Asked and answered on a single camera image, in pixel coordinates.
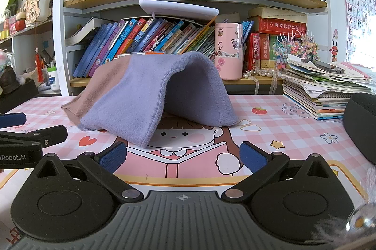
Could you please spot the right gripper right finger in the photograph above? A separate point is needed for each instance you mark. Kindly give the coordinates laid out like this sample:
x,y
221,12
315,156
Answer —
x,y
289,198

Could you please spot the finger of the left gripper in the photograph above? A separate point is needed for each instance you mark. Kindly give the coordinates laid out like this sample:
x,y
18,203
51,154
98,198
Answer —
x,y
42,137
12,119

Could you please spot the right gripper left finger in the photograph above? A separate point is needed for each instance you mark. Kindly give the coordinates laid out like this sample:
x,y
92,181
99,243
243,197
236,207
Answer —
x,y
64,200

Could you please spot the purple and pink sweater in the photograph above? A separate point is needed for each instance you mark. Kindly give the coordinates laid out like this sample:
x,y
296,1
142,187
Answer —
x,y
128,96

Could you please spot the white cream jar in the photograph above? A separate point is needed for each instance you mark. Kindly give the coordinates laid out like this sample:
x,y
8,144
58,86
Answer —
x,y
53,79

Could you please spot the black round fabric object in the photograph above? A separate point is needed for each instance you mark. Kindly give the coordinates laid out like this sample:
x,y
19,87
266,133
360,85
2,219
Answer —
x,y
360,122

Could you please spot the pink cartoon table mat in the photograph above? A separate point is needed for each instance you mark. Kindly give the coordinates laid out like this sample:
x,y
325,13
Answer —
x,y
271,122

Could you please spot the row of leaning books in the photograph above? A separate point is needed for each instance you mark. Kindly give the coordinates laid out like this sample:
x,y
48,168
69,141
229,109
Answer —
x,y
105,41

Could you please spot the stack of papers and notebooks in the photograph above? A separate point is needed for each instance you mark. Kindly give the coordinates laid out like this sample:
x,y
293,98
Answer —
x,y
321,89

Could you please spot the colourful bead bundle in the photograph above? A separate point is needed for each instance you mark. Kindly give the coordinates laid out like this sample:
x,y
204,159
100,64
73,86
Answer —
x,y
303,47

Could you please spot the white flat tablet stand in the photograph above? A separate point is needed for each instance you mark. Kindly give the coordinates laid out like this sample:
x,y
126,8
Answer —
x,y
178,9

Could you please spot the pink sticker tumbler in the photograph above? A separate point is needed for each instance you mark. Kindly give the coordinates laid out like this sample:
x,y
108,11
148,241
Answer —
x,y
228,50

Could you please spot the red thick dictionary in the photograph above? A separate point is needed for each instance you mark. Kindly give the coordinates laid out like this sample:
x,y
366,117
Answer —
x,y
278,26

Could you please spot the wooden bookshelf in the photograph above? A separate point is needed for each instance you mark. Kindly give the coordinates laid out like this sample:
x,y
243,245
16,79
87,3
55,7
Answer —
x,y
66,16

